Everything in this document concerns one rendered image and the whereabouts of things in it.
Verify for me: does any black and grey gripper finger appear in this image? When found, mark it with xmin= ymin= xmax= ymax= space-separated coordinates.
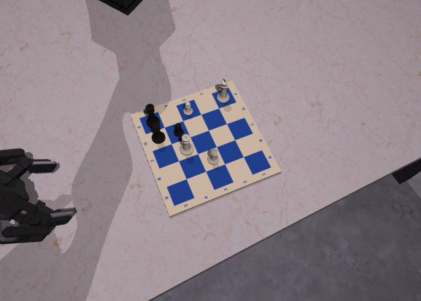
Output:
xmin=0 ymin=148 xmax=57 ymax=186
xmin=0 ymin=192 xmax=75 ymax=244

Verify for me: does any blue and cream chessboard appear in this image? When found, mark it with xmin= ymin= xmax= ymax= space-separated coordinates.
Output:
xmin=130 ymin=81 xmax=281 ymax=217

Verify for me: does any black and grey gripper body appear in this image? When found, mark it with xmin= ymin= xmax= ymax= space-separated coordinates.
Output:
xmin=0 ymin=177 xmax=29 ymax=222

